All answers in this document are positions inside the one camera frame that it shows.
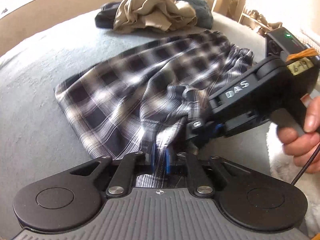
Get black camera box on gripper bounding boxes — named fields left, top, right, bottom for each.
left=266, top=27, right=311, bottom=64

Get beige trousers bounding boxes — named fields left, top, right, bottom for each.
left=113, top=0, right=197, bottom=33

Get dark plaid shirt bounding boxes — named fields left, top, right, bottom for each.
left=55, top=31, right=254, bottom=187

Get dark navy garment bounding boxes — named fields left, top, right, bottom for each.
left=95, top=2, right=120, bottom=29

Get blue denim jeans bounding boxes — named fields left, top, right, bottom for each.
left=176, top=0, right=214, bottom=29

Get person's right hand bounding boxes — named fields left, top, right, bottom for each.
left=277, top=96, right=319, bottom=167

